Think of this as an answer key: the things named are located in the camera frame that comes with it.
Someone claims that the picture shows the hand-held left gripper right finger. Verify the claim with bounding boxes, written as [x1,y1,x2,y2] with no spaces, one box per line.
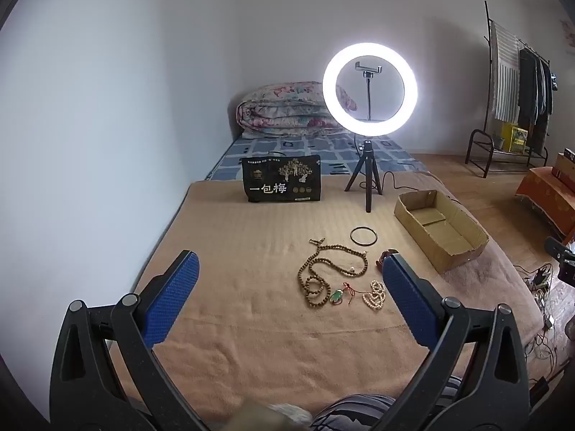
[382,252,533,431]

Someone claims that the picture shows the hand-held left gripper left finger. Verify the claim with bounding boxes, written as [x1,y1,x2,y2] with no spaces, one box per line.
[49,250,212,431]

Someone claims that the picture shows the white bead bracelet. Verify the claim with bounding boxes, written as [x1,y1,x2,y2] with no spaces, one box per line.
[362,279,387,311]

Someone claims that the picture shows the reddish brown bracelet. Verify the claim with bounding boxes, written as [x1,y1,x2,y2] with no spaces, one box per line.
[376,249,400,270]

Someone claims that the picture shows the cardboard box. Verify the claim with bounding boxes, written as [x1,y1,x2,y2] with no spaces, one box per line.
[394,189,490,274]

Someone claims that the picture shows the green pendant with red cord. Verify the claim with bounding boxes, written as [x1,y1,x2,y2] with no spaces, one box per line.
[329,282,365,306]

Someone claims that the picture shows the black bangle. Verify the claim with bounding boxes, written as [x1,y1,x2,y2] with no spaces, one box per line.
[350,227,379,247]

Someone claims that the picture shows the long wooden bead necklace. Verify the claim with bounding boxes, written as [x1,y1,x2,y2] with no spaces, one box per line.
[295,238,370,310]

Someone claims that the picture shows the orange cloth-covered cabinet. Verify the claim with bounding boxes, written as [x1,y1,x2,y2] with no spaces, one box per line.
[516,166,575,238]

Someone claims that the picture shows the brown box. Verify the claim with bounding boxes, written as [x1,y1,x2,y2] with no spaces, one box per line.
[552,148,575,180]

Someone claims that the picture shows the tan blanket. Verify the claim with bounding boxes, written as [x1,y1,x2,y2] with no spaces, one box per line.
[108,173,546,423]

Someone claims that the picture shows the yellow box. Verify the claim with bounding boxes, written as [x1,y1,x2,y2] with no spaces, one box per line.
[501,122,528,152]

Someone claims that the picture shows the black power adapter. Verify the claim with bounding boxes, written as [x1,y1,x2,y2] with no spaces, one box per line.
[529,376,552,407]

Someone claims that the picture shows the person's striped clothing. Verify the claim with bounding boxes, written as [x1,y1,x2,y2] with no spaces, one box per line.
[310,375,463,431]

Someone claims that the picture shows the black tripod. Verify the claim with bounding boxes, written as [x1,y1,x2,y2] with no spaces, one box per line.
[345,140,383,213]

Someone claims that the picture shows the black metal clothes rack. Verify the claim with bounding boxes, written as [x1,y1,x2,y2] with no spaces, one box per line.
[466,1,551,178]

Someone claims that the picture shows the dark hanging clothes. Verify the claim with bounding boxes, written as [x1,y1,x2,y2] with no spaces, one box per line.
[518,47,554,153]

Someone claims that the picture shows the beige cloth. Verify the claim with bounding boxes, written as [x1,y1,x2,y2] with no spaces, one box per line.
[222,403,313,431]

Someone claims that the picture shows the black snack bag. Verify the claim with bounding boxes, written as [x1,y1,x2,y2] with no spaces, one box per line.
[241,155,323,204]

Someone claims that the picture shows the striped hanging towel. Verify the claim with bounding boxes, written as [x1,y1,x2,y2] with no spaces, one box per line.
[489,20,522,122]

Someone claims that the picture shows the blue patterned bedsheet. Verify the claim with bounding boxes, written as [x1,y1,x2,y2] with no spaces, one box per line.
[204,132,427,182]

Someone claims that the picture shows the folded floral quilt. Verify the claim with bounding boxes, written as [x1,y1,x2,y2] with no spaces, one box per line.
[236,80,359,138]

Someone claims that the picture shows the gooseneck phone holder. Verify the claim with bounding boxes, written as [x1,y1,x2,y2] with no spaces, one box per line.
[354,60,383,122]

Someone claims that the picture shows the tangle of floor cables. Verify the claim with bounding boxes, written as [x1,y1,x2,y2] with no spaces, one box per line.
[512,263,575,369]

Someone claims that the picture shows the black ring light cable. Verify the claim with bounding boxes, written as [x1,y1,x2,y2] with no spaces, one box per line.
[379,171,445,194]

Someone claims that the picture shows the white ring light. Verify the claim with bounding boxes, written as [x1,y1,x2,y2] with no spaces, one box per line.
[322,42,418,136]

